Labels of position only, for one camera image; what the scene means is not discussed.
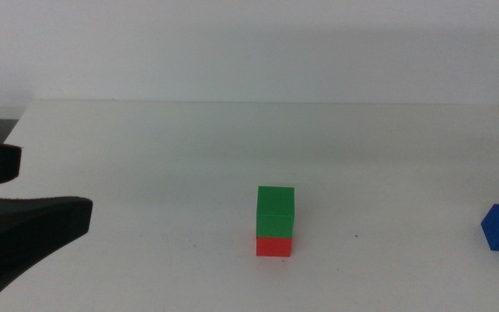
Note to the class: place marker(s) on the green cube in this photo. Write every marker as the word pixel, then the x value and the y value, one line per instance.
pixel 275 212

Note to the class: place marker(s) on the red cube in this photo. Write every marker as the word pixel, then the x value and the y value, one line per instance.
pixel 274 247

